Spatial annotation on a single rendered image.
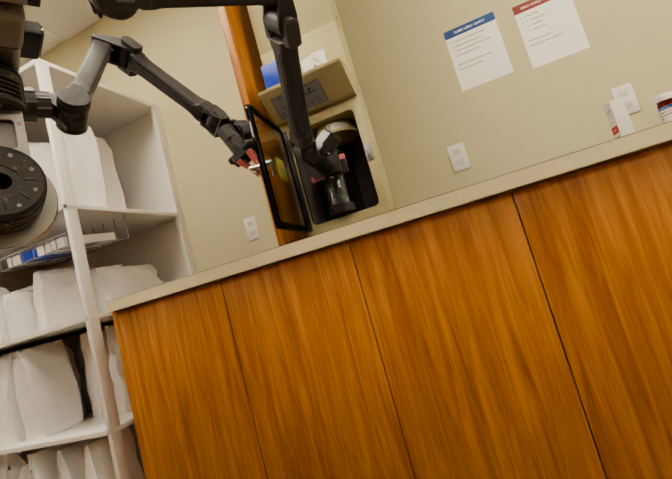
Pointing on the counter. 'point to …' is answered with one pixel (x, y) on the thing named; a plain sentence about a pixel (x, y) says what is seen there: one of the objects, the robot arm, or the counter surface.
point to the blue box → (270, 74)
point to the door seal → (268, 173)
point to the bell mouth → (340, 130)
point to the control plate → (305, 96)
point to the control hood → (336, 71)
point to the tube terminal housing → (328, 34)
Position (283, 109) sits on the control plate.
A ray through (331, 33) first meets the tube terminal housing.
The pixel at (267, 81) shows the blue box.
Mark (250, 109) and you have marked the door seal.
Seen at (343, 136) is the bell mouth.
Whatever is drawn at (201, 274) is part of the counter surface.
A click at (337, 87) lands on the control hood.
